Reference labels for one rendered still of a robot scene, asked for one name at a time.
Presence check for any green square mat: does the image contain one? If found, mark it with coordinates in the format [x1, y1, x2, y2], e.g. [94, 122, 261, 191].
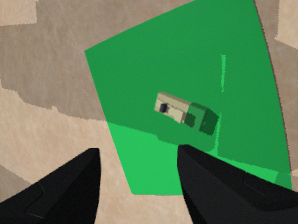
[85, 0, 293, 194]

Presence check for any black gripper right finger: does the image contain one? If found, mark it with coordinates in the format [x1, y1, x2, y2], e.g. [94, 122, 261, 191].
[177, 144, 298, 224]

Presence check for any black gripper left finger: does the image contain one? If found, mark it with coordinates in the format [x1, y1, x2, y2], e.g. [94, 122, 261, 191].
[0, 148, 101, 224]

